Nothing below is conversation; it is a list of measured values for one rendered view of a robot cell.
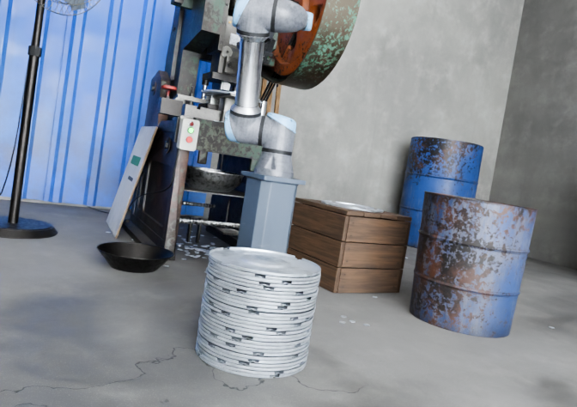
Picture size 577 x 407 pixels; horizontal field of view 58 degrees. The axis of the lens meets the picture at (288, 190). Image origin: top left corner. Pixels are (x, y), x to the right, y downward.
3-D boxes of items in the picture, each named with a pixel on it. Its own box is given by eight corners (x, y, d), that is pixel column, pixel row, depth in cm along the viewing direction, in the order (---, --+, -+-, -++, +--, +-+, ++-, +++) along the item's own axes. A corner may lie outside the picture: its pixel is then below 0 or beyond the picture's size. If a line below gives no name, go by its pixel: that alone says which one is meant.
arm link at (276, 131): (292, 152, 190) (298, 115, 190) (256, 146, 191) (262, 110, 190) (293, 153, 202) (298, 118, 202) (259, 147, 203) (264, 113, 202)
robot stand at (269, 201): (288, 297, 197) (306, 180, 195) (245, 298, 187) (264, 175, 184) (264, 283, 212) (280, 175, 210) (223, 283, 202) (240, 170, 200)
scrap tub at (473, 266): (540, 339, 194) (563, 213, 191) (458, 341, 175) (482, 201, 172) (458, 304, 231) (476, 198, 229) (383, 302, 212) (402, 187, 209)
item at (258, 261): (341, 272, 136) (342, 270, 136) (271, 282, 113) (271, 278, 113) (260, 248, 154) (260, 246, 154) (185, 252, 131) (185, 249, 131)
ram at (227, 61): (248, 78, 255) (258, 18, 254) (220, 71, 248) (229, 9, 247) (236, 81, 270) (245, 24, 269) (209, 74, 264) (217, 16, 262)
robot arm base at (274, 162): (300, 179, 195) (304, 154, 195) (266, 175, 187) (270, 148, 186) (279, 175, 208) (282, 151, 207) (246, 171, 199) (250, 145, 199)
